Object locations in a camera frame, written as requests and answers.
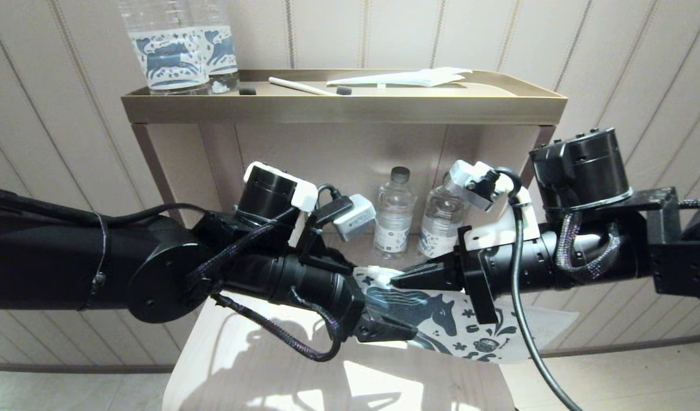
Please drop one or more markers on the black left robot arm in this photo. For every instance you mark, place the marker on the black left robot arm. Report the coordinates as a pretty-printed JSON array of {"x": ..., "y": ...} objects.
[{"x": 98, "y": 262}]

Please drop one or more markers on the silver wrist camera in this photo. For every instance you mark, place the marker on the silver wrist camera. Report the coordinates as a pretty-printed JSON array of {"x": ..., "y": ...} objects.
[
  {"x": 355, "y": 220},
  {"x": 486, "y": 228}
]

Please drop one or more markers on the white packet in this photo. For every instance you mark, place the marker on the white packet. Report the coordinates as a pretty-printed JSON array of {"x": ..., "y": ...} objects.
[{"x": 407, "y": 78}]

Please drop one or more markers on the small black cap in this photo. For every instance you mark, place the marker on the small black cap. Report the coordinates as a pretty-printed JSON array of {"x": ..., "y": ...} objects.
[
  {"x": 248, "y": 91},
  {"x": 344, "y": 91}
]

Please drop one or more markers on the beige open shelf unit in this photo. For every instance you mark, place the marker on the beige open shelf unit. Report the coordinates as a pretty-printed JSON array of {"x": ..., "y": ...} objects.
[{"x": 338, "y": 108}]

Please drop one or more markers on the small clear water bottle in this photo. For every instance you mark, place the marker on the small clear water bottle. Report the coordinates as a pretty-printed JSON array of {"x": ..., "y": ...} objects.
[
  {"x": 441, "y": 222},
  {"x": 394, "y": 217}
]

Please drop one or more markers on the large blue-label water bottle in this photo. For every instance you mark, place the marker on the large blue-label water bottle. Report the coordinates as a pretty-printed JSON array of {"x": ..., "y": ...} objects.
[
  {"x": 224, "y": 51},
  {"x": 167, "y": 57}
]

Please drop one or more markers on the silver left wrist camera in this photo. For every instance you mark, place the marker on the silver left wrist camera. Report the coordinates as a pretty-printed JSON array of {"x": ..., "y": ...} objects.
[{"x": 355, "y": 220}]

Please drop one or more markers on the white stick toothbrush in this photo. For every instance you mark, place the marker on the white stick toothbrush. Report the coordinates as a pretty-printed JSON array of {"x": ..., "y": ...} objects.
[{"x": 298, "y": 86}]

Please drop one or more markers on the white bag with horse print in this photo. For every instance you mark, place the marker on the white bag with horse print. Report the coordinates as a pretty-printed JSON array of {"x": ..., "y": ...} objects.
[{"x": 475, "y": 325}]

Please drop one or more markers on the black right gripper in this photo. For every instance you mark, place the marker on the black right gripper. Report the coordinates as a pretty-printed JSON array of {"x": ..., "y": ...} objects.
[{"x": 478, "y": 285}]

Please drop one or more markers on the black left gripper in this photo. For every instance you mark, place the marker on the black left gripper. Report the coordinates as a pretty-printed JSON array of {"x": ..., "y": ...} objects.
[{"x": 344, "y": 302}]

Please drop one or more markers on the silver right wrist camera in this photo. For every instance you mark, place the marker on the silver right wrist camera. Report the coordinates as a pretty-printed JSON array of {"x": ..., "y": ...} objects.
[{"x": 486, "y": 228}]

